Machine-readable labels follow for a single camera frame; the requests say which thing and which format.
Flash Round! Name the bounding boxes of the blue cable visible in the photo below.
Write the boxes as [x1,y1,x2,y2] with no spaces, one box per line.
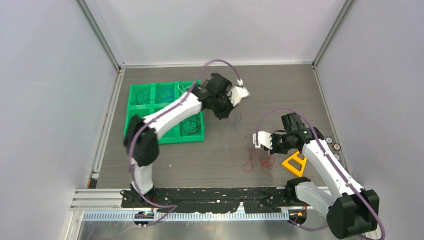
[156,87,176,104]

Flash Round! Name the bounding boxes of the green bin back right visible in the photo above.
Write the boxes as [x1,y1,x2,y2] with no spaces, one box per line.
[175,80,201,99]

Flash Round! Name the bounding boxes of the aluminium corner post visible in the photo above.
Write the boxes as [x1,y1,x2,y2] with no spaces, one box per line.
[75,0,125,73]

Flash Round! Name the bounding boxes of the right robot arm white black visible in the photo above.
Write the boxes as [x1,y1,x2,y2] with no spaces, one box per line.
[270,113,380,240]

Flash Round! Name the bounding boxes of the aluminium rail front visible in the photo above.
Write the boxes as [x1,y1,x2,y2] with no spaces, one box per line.
[70,189,313,224]

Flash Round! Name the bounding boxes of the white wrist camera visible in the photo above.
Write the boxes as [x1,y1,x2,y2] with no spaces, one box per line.
[229,79,250,107]
[252,131,273,150]

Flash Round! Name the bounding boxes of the green bin back left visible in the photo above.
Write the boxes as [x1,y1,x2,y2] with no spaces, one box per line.
[127,83,155,107]

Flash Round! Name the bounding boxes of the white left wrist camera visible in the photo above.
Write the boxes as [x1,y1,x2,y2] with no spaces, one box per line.
[229,79,250,107]

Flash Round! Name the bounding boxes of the yellow triangle block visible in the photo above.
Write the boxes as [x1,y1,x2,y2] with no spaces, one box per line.
[281,151,308,177]

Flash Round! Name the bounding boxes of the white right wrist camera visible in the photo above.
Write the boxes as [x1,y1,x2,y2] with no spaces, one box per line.
[252,131,273,150]

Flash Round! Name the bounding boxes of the white cable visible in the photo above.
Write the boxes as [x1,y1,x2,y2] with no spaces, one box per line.
[178,82,196,95]

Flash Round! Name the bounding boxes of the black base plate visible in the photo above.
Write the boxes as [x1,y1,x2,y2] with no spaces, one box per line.
[119,187,307,214]

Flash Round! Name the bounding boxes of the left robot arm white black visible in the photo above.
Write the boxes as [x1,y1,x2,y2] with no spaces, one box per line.
[123,72,249,207]

